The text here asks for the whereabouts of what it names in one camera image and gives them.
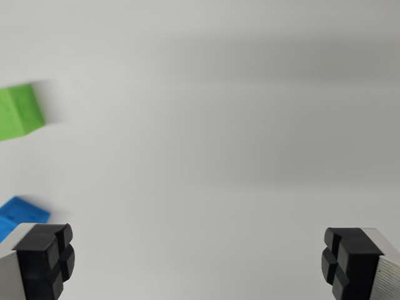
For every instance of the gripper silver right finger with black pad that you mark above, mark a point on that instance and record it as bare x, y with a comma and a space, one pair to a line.
356, 262

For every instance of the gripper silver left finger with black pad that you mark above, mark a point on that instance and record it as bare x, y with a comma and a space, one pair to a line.
37, 259

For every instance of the green soft cube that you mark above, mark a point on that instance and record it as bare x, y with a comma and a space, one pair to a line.
17, 111

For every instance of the blue soft cube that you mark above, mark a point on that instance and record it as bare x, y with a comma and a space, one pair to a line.
22, 212

